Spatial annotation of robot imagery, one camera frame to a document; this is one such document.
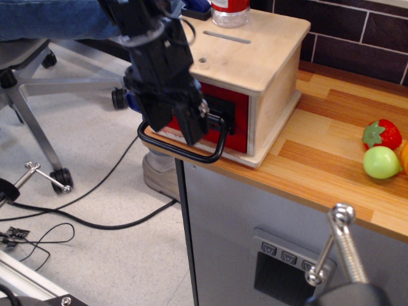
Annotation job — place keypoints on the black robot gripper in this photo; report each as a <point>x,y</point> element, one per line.
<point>160,79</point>

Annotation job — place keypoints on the black metal drawer handle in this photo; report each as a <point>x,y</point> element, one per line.
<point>204,157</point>

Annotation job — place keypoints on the red front wooden drawer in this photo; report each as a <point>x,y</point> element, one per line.
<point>237,141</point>

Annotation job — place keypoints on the wooden box housing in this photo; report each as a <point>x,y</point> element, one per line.
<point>259,59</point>

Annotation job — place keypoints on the black blue clamp on box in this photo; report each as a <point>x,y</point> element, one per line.
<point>197,9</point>

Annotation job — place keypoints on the clear bottle red label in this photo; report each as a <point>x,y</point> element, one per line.
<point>230,13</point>

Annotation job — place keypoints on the grey cabinet with panel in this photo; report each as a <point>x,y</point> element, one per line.
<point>252,232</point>

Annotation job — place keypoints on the grey office chair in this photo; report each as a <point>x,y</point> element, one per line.
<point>20,59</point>

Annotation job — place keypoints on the person leg in jeans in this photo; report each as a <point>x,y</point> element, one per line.
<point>61,20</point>

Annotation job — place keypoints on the silver clamp screw right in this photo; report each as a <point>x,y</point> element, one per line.
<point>358,290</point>

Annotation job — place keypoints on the red toy strawberry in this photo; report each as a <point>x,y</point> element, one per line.
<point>381,132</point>

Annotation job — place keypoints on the green toy apple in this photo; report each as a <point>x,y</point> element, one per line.
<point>381,163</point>

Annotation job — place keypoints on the orange toy fruit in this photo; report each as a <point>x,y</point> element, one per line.
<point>403,157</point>

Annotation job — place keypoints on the blue black clamp handle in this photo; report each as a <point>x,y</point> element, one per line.
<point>131,101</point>

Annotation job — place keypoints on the aluminium frame rail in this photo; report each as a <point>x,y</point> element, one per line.
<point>30,287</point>

